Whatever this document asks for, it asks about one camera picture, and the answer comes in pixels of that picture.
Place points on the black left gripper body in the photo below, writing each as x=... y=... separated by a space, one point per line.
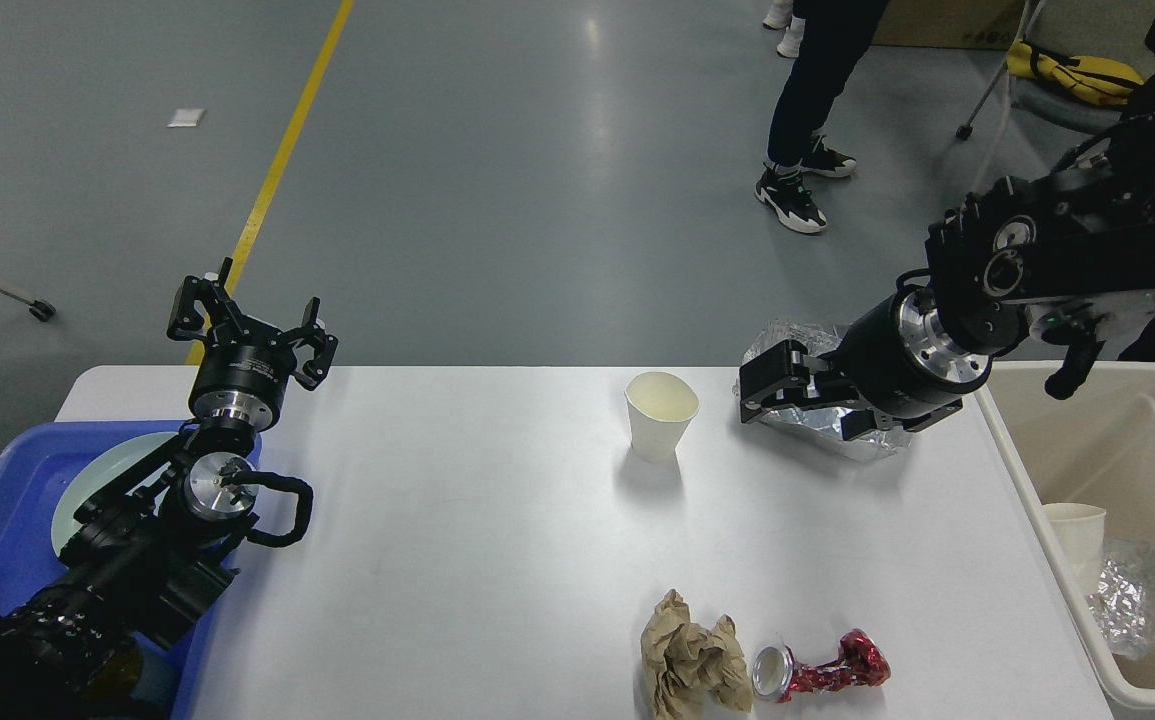
x=241 y=380

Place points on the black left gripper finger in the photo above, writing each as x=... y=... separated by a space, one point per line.
x=204 y=311
x=306 y=353

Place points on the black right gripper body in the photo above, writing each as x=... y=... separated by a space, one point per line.
x=904 y=362

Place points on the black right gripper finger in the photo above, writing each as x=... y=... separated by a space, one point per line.
x=787 y=375
x=856 y=423

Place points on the green plate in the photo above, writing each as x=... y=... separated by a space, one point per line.
x=93 y=476

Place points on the crushed red can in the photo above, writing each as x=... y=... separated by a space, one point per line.
x=778 y=676

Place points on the white paper bowl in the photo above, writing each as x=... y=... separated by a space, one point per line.
x=1080 y=530

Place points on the teal mug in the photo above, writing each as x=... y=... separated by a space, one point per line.
x=132 y=675

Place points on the aluminium foil tray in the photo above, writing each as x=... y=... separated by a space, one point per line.
x=1122 y=602

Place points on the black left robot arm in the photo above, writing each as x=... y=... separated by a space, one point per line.
x=148 y=557

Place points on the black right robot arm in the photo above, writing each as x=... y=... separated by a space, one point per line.
x=1067 y=259

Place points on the white paper cup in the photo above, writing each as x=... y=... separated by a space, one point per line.
x=660 y=408

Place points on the grey caster leg at left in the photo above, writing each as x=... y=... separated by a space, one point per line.
x=39 y=308

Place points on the beige plastic bin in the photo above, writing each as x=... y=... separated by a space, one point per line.
x=1098 y=448

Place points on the blue plastic tray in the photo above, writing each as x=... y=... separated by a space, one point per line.
x=35 y=471

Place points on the crumpled brown paper ball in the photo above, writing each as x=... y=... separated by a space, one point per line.
x=684 y=664

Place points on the person in dark jeans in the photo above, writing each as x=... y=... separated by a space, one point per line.
x=838 y=34

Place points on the cardboard box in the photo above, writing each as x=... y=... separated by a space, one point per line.
x=973 y=25

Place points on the yellow bag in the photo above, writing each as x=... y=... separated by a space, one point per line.
x=1097 y=81

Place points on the person in white sneakers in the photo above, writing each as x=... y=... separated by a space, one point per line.
x=789 y=18

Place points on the grey wheeled chair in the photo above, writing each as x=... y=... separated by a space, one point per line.
x=1106 y=28

